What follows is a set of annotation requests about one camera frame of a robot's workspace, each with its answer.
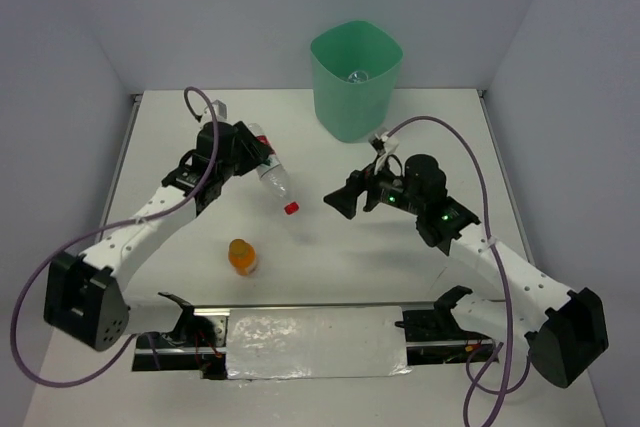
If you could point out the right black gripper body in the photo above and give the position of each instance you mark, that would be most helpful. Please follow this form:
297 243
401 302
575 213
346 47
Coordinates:
393 193

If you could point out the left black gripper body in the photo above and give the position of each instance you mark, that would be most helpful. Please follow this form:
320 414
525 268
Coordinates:
226 170

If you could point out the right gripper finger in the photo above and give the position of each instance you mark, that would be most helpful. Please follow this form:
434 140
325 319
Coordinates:
344 200
363 182

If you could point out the clear bottle red label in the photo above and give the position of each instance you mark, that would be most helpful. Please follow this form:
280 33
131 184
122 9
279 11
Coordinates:
273 176

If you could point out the clear bottle blue label white cap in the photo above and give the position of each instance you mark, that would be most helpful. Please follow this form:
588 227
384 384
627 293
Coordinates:
357 77

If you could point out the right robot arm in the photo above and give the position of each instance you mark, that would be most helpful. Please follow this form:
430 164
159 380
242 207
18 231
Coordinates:
562 330

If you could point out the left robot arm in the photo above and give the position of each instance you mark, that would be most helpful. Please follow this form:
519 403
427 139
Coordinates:
85 292

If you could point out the green plastic bin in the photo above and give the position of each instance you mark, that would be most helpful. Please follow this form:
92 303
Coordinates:
348 111

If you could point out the orange juice bottle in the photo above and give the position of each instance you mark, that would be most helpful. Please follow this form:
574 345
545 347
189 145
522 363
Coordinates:
242 256

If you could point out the silver tape panel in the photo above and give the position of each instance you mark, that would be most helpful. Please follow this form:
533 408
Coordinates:
311 343

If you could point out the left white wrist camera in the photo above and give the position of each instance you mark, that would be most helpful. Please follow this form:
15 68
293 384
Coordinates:
218 109

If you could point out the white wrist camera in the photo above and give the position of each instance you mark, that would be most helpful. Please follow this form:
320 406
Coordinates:
218 109
385 145

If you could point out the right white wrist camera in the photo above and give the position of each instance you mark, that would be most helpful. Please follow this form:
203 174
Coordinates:
385 145

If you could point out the metal base rail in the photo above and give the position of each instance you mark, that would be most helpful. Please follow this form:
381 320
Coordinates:
430 340

